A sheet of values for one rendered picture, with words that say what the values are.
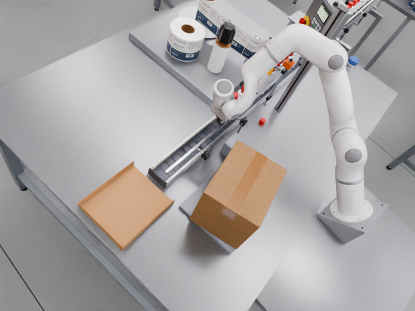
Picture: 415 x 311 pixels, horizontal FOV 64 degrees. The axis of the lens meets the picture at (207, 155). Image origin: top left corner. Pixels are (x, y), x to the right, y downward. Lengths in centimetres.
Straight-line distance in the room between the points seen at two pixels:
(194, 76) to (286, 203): 85
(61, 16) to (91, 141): 217
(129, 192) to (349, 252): 106
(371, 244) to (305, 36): 105
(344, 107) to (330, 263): 71
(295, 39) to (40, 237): 184
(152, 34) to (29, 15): 176
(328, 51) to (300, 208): 77
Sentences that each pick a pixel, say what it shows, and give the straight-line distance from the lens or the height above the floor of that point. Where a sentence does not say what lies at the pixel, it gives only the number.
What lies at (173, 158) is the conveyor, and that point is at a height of 88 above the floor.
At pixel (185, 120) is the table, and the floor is 83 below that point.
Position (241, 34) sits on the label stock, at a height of 104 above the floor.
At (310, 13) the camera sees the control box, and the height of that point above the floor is 137.
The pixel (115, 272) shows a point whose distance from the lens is 202.
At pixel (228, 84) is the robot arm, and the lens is 140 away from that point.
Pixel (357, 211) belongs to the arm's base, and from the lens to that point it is 170.
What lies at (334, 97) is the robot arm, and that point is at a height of 136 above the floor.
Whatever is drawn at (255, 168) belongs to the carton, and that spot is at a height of 112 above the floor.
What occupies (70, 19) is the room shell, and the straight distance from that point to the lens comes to 362.
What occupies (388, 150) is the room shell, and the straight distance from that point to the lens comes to 370.
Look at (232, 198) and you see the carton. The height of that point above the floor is 112.
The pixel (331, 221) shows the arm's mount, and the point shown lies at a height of 88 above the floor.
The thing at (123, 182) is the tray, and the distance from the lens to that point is 152.
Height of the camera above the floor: 219
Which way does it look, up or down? 54 degrees down
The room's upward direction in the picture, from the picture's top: 25 degrees clockwise
